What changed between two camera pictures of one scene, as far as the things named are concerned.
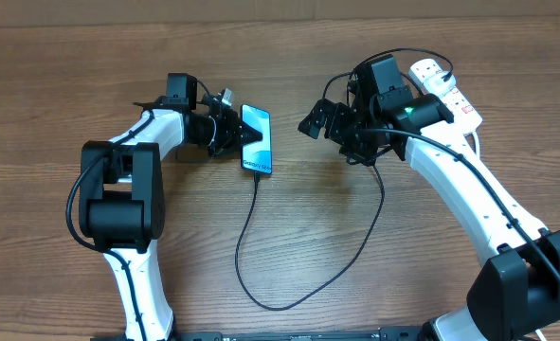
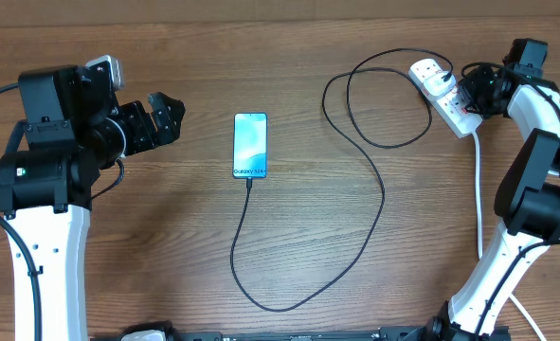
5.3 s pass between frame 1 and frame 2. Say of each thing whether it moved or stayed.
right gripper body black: moved
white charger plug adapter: stayed
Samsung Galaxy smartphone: moved
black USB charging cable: moved
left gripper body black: moved
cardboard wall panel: stayed
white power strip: stayed
